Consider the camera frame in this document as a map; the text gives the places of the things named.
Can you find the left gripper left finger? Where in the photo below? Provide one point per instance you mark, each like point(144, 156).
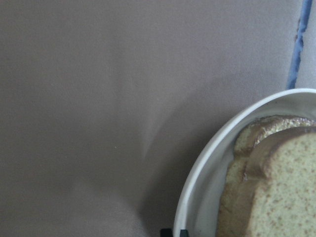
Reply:
point(166, 233)

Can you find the bread slice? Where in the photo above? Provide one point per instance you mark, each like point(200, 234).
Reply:
point(247, 139)
point(283, 197)

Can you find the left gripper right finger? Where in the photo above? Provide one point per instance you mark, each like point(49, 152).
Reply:
point(183, 233)

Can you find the white round plate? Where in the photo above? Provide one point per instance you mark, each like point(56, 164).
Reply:
point(198, 205)

